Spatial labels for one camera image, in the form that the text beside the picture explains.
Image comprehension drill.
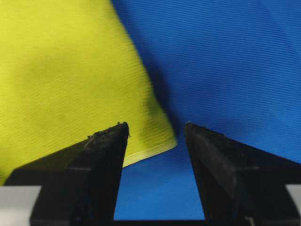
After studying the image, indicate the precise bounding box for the yellow-green square towel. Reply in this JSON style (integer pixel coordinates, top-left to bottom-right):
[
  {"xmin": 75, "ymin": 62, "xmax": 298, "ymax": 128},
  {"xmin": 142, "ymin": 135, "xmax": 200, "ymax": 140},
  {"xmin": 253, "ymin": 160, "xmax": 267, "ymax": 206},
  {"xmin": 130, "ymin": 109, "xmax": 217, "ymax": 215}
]
[{"xmin": 0, "ymin": 0, "xmax": 177, "ymax": 182}]

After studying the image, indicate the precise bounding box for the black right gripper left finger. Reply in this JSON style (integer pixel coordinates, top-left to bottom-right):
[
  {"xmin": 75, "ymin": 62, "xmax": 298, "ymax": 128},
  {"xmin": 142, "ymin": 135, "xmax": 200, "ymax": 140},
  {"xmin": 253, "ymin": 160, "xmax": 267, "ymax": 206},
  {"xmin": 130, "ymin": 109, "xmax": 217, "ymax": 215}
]
[{"xmin": 4, "ymin": 122, "xmax": 129, "ymax": 226}]

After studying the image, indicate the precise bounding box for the blue table cloth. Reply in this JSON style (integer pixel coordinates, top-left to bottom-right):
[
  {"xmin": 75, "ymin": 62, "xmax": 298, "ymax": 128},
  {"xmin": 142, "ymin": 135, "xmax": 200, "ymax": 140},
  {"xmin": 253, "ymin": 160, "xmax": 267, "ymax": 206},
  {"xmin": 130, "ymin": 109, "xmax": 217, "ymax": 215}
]
[{"xmin": 113, "ymin": 0, "xmax": 301, "ymax": 220}]

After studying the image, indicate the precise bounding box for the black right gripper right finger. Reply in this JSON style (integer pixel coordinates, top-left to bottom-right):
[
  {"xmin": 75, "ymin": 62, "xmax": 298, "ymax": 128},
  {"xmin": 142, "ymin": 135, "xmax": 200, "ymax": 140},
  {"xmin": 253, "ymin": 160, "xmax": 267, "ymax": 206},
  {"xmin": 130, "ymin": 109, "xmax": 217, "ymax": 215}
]
[{"xmin": 184, "ymin": 122, "xmax": 301, "ymax": 226}]

